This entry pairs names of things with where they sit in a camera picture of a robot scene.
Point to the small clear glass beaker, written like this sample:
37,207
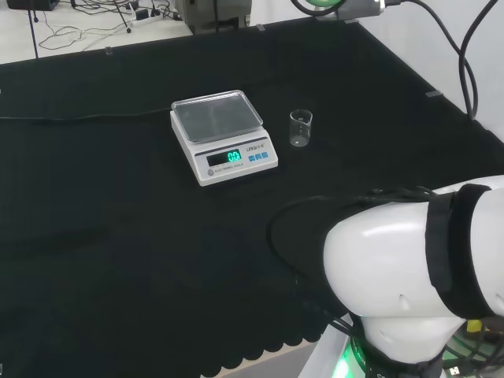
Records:
301,138

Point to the black bench cloth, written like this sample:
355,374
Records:
118,236

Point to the grey metal cabinet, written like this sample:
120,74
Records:
212,15

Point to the white power strip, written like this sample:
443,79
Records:
145,20

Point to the black tripod leg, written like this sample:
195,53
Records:
33,27
123,17

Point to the black box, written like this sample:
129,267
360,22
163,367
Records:
31,4

